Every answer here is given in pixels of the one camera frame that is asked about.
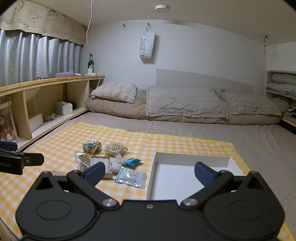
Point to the folded grey bedding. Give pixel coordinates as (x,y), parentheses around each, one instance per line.
(280,83)

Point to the brown woven object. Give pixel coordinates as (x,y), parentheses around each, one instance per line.
(50,117)

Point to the white cotton tuft bag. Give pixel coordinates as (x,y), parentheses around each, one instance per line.
(116,163)

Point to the blue floral brocade pouch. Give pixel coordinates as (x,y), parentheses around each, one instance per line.
(91,147)

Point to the ceiling smoke detector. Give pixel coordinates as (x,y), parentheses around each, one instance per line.
(161,8)

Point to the grey quilted pillow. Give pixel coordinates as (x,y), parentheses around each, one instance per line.
(240,103)

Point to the purple flat box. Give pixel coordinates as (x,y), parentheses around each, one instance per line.
(64,74)

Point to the green glass bottle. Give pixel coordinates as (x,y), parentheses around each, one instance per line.
(90,65)

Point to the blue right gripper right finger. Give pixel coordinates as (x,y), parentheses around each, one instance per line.
(209,177)

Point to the grey curtain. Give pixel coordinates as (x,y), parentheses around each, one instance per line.
(27,56)

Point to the right side shelf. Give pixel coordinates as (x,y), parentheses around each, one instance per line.
(287,107)

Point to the white box on shelf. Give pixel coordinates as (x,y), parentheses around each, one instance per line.
(35,121)

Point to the wooden low shelf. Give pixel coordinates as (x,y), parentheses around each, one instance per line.
(39,96)

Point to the beige folded mattress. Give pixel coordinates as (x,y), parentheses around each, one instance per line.
(137,110)

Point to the fluffy white pillow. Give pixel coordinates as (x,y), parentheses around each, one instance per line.
(117,91)

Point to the small blue sachet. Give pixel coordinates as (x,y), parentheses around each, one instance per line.
(131,162)

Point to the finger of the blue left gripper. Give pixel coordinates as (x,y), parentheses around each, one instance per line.
(9,146)

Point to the beige printed valance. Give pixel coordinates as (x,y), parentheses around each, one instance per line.
(31,17)

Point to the grey gel pack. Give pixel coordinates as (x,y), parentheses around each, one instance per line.
(106,161)

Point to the yellow checkered blanket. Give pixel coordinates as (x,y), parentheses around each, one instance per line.
(59,150)

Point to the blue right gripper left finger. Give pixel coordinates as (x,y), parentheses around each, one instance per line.
(92,175)

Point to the brown cord plastic bag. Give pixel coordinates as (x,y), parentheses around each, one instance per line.
(82,161)

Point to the folded grey quilt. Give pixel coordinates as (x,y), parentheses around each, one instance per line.
(190,102)

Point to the white hanging tote bag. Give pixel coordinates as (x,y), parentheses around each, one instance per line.
(147,42)

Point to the white tissue box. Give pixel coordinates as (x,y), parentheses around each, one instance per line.
(63,108)

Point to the white printed foil packet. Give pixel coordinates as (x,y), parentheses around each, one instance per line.
(131,177)

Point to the white shallow box tray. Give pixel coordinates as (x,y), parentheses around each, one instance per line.
(173,175)

